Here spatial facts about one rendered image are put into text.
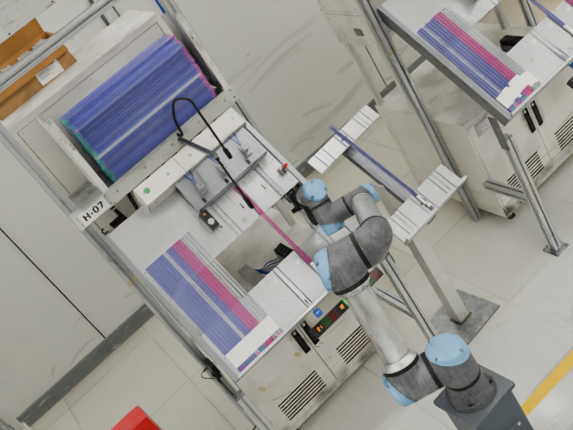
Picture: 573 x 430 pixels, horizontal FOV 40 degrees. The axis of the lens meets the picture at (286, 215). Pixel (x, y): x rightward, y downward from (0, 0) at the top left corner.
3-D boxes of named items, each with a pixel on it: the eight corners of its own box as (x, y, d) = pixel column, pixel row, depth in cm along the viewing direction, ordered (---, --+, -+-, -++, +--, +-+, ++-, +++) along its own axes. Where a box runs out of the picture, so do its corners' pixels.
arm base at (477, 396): (506, 383, 233) (494, 363, 228) (475, 421, 229) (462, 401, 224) (470, 364, 246) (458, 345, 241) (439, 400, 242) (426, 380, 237)
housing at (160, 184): (246, 135, 305) (245, 120, 291) (152, 217, 294) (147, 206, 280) (233, 121, 306) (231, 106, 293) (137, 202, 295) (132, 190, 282)
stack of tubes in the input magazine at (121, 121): (218, 94, 289) (178, 34, 276) (113, 183, 278) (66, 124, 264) (205, 90, 300) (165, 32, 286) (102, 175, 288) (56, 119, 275)
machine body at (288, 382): (402, 338, 349) (339, 242, 317) (290, 451, 333) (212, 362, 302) (325, 289, 403) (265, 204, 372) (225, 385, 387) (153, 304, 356)
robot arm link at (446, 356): (485, 376, 227) (468, 347, 220) (444, 398, 228) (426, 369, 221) (471, 350, 237) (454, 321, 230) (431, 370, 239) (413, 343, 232)
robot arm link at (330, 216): (355, 222, 256) (338, 193, 256) (325, 238, 257) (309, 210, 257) (355, 219, 264) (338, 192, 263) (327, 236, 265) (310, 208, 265)
